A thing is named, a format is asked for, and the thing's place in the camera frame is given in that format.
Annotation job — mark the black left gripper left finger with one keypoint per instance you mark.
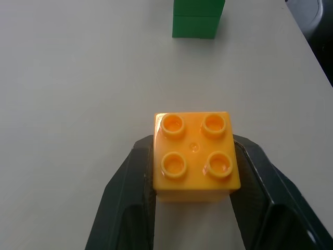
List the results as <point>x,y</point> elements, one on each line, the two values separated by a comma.
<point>122,203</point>

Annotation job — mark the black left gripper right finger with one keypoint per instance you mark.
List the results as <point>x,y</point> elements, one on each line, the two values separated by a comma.
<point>281,208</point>

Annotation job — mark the yellow studded building block cube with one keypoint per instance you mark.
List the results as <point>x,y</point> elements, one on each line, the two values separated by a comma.
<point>195,159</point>

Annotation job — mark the dark rounded object beyond table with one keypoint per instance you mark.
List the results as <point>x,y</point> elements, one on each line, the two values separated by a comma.
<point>316,23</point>

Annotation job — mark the green building block cube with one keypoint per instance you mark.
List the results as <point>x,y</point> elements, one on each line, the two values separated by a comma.
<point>196,20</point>

